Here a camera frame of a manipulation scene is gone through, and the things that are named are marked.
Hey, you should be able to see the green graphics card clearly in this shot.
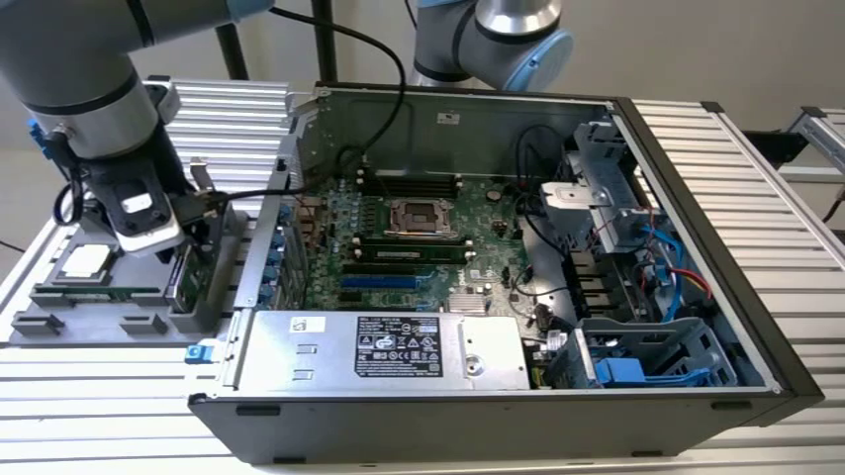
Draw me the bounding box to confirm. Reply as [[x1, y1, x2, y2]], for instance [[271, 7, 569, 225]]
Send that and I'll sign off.
[[165, 156, 223, 314]]

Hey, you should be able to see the blue disk carrier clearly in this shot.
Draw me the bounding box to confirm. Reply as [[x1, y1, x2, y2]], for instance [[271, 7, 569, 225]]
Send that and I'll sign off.
[[27, 118, 55, 162]]

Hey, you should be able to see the silver CPU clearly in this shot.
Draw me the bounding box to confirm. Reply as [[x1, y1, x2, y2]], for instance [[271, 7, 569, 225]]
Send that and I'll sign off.
[[61, 244, 119, 278]]

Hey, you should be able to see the grey parts rack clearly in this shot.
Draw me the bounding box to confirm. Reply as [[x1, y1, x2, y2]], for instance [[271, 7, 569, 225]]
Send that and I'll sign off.
[[10, 197, 257, 347]]

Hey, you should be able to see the plain green RAM stick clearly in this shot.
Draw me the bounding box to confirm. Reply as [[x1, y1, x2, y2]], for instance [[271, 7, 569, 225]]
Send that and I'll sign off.
[[37, 285, 165, 303]]

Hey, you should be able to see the black stand pole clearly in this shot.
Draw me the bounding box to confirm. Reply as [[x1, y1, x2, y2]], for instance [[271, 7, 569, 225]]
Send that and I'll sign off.
[[211, 19, 251, 81], [312, 0, 340, 84]]

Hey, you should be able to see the long black expansion slot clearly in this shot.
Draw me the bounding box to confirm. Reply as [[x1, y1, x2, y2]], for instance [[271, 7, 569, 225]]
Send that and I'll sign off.
[[342, 263, 420, 278]]

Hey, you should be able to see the RAM stick with white label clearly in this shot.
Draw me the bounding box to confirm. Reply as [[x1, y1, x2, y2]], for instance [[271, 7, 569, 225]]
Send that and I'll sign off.
[[361, 246, 465, 263]]

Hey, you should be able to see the blue expansion slot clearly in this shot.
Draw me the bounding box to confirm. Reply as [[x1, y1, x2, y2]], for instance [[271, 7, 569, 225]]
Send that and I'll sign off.
[[340, 276, 420, 293]]

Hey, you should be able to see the CPU socket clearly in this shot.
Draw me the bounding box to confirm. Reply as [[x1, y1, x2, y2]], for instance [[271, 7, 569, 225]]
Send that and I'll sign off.
[[388, 197, 452, 234]]

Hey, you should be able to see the silver power supply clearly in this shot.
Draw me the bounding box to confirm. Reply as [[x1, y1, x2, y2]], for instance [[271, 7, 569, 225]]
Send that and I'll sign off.
[[234, 310, 534, 392]]

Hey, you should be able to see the metal socket cover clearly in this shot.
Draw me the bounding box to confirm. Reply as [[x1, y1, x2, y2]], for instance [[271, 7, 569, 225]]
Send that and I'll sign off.
[[393, 199, 449, 233]]

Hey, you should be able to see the green motherboard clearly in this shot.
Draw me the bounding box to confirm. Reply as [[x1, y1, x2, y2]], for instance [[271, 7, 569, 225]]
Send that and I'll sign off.
[[290, 172, 576, 326]]

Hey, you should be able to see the silver chipset heat sink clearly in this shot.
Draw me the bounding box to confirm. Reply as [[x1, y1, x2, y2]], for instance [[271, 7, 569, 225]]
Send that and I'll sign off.
[[446, 294, 490, 315]]

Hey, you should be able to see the metal drive cage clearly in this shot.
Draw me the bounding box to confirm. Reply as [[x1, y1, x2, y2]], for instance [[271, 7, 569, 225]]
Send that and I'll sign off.
[[538, 121, 665, 256]]

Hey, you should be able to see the black open PC case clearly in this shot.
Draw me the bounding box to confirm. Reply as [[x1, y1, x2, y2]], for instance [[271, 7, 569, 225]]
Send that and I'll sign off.
[[186, 80, 827, 466]]

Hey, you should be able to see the grey plastic disk bay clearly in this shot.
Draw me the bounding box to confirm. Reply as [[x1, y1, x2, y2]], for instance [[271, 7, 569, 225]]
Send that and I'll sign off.
[[545, 316, 740, 392]]

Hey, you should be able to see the blue bay latch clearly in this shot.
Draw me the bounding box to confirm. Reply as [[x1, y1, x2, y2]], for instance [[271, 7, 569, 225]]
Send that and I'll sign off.
[[592, 356, 648, 388]]

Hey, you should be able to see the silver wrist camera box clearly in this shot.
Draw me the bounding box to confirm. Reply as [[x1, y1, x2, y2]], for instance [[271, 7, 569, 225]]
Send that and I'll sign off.
[[107, 178, 187, 254], [143, 78, 185, 128]]

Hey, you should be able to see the thick black camera cable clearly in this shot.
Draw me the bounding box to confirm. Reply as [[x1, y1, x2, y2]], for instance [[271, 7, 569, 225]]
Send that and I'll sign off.
[[214, 4, 410, 204]]

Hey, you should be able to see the blue wire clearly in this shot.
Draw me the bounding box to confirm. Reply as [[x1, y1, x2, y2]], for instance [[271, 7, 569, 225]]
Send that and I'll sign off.
[[639, 222, 681, 323]]

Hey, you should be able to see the red wire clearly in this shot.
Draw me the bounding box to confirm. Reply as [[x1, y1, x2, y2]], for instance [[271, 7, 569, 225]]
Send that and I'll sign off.
[[669, 265, 715, 301]]

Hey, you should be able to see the aluminium side frame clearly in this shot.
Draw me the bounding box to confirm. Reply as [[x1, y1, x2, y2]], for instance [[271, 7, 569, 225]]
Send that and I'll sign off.
[[777, 105, 845, 179]]

